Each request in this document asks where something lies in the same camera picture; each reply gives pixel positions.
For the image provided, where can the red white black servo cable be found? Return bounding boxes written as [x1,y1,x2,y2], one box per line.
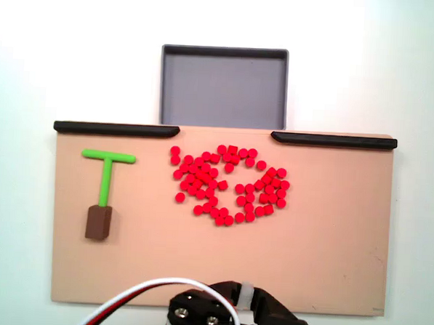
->
[79,271,246,325]

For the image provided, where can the grey shallow tray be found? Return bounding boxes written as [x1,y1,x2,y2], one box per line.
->
[157,41,292,132]

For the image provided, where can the green T-tool with brown handle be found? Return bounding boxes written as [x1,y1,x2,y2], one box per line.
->
[76,148,137,243]

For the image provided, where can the black edge rail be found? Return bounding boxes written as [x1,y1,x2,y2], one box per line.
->
[270,130,399,150]
[52,120,181,140]

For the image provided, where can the beige flat board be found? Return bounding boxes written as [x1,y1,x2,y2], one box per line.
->
[44,116,400,321]

